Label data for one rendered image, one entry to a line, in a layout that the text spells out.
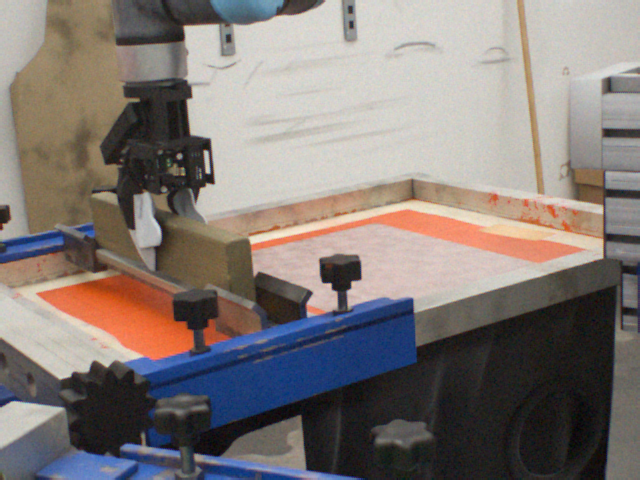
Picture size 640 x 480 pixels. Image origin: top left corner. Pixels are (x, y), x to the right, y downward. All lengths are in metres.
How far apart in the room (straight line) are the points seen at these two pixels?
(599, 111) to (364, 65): 2.83
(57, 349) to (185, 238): 0.29
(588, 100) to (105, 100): 2.40
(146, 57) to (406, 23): 2.86
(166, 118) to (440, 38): 2.97
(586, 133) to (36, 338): 0.55
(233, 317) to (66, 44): 2.26
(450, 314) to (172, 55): 0.40
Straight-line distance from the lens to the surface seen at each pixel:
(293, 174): 3.78
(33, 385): 0.98
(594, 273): 1.32
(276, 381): 1.05
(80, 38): 3.36
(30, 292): 1.48
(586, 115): 1.13
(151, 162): 1.23
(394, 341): 1.12
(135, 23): 1.21
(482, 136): 4.29
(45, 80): 3.30
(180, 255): 1.23
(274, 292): 1.14
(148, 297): 1.39
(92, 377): 0.89
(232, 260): 1.14
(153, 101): 1.22
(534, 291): 1.25
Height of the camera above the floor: 1.34
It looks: 14 degrees down
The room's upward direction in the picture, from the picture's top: 4 degrees counter-clockwise
